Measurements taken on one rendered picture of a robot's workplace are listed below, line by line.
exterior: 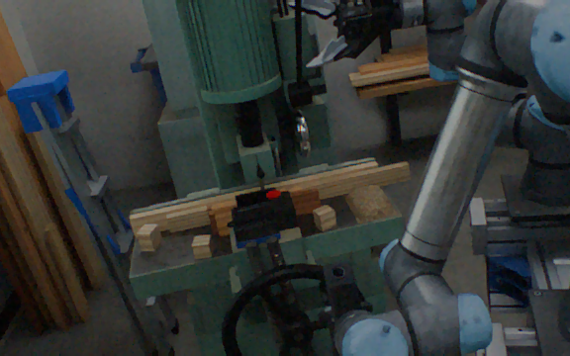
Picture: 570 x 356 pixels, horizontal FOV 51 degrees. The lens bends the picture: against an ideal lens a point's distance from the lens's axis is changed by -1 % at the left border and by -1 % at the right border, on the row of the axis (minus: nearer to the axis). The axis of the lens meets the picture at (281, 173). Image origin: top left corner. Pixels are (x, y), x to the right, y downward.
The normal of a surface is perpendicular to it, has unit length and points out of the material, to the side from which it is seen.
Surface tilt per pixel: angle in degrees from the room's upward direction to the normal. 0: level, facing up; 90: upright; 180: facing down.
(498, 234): 90
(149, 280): 90
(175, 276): 90
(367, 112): 90
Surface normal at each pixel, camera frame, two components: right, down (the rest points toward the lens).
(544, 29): -0.91, -0.27
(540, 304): -0.18, -0.89
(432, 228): -0.27, 0.28
